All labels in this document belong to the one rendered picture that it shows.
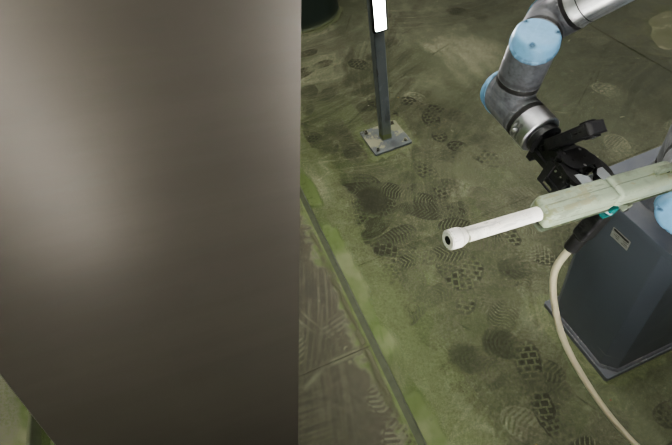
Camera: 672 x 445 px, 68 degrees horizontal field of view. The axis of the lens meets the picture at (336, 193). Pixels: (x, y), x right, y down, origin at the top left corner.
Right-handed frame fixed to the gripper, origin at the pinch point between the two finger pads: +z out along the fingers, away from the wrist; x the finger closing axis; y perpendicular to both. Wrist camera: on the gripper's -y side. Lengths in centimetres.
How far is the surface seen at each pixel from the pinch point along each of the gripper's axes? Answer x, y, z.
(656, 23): -214, 71, -129
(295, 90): 61, -33, -6
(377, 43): -26, 54, -127
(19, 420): 129, 110, -43
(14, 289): 90, -17, -4
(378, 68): -28, 66, -125
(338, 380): 34, 100, -16
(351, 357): 27, 100, -21
